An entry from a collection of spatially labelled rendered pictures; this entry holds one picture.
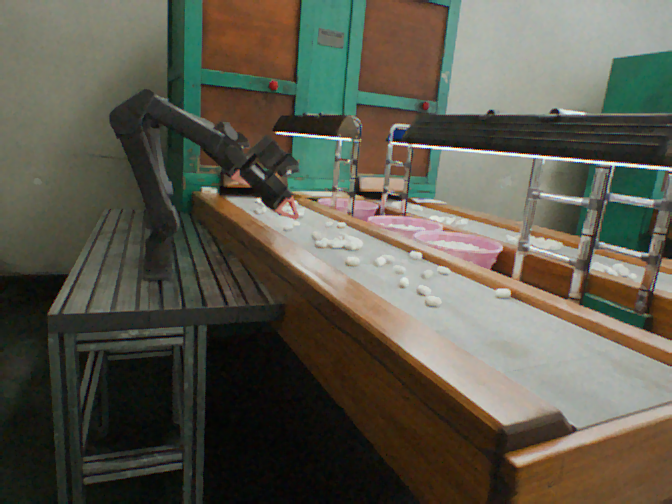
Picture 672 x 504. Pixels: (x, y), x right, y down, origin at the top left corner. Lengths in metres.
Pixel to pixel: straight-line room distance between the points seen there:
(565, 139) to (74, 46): 2.70
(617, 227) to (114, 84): 3.49
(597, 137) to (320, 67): 1.68
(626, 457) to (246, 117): 1.89
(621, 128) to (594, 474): 0.47
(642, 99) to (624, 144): 3.25
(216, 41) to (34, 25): 1.24
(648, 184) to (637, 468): 3.26
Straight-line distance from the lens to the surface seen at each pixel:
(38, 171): 3.15
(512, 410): 0.58
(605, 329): 0.96
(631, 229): 3.95
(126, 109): 1.23
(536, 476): 0.58
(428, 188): 2.67
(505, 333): 0.87
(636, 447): 0.72
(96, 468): 1.21
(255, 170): 1.24
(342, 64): 2.38
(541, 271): 1.45
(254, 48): 2.23
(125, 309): 1.04
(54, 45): 3.13
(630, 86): 4.12
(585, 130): 0.84
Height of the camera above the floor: 1.04
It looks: 14 degrees down
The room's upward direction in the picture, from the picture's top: 5 degrees clockwise
